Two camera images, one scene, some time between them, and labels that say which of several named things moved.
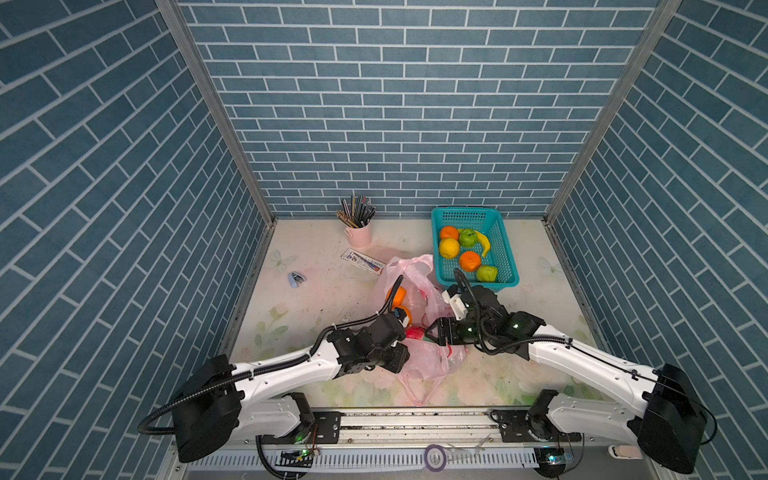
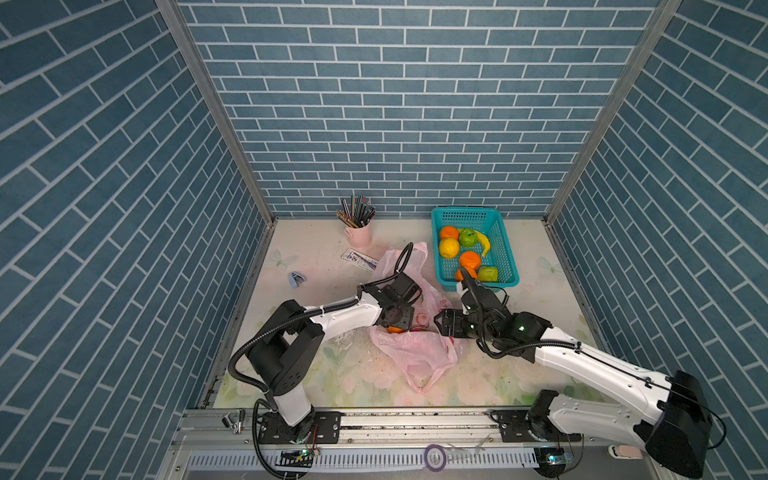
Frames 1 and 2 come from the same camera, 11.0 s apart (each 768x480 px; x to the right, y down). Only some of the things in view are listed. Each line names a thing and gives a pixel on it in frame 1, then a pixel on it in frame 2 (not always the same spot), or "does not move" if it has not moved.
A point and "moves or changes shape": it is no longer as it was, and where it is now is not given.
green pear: [487, 273] does not move
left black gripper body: [394, 358] → [404, 315]
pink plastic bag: [431, 365] moves or changes shape
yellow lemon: [449, 248] does not move
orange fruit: [470, 261] does not move
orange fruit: [448, 232] does not move
